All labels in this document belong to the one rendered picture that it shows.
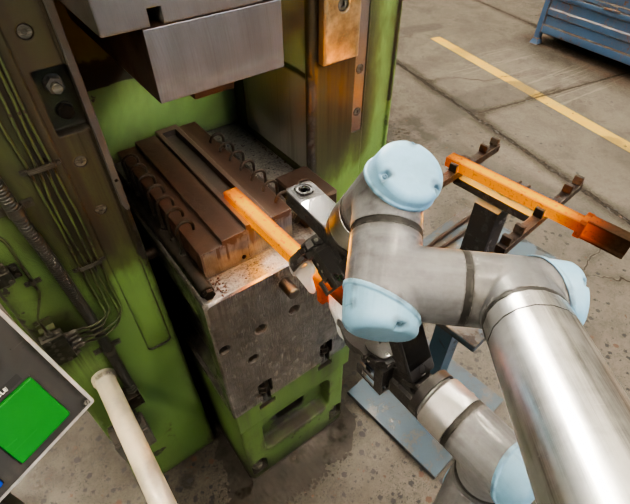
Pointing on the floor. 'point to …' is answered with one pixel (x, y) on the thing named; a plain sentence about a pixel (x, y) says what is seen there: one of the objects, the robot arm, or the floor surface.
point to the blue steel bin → (601, 28)
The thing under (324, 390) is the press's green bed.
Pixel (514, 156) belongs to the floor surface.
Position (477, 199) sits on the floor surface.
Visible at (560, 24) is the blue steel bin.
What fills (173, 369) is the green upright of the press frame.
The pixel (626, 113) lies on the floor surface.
